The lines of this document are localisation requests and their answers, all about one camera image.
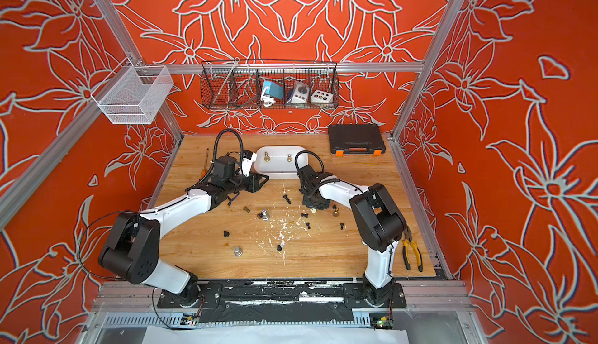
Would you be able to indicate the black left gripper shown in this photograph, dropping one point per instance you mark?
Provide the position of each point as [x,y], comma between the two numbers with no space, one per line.
[254,182]

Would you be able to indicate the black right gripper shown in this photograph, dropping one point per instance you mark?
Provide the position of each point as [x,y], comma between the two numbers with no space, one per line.
[305,195]

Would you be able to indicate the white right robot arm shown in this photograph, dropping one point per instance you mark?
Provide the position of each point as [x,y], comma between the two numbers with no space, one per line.
[379,221]

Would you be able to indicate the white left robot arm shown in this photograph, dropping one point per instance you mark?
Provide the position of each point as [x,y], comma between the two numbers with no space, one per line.
[131,250]

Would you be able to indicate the white plastic storage box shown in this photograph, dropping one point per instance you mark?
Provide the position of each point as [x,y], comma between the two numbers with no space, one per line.
[278,167]

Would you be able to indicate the white dotted box in basket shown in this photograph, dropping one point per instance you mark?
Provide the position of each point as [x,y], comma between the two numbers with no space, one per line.
[320,98]

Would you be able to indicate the blue box in basket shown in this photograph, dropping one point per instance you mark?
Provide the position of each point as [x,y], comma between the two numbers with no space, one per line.
[271,92]

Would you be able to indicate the black tool case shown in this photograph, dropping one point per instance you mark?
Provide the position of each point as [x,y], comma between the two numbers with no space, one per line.
[356,139]

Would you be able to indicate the white device in basket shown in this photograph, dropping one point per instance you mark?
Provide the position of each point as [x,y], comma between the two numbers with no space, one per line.
[299,94]

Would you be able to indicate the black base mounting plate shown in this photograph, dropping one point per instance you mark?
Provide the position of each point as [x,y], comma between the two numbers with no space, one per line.
[287,301]

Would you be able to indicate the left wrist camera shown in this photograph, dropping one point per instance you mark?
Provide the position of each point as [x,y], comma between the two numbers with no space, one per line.
[248,158]

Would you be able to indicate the orange handled screwdriver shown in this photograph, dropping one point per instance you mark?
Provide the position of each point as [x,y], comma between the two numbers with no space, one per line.
[205,164]

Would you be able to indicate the black wire wall basket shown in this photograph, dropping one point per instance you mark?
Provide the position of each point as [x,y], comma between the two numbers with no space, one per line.
[237,84]

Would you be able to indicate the yellow handled pliers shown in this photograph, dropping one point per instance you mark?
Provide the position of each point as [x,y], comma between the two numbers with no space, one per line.
[410,247]

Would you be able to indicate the clear plastic wall bin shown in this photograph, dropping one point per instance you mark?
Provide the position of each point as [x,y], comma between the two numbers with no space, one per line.
[131,98]

